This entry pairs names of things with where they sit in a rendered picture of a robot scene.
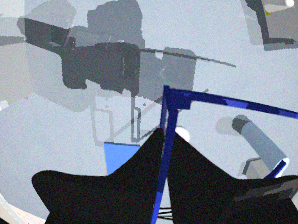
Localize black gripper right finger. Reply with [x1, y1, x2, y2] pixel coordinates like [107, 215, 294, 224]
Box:
[166, 132, 298, 224]

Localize navy glasses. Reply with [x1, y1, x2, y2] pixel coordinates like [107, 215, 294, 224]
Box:
[150, 85, 298, 224]

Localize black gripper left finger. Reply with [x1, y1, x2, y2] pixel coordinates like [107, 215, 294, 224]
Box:
[31, 128, 165, 224]

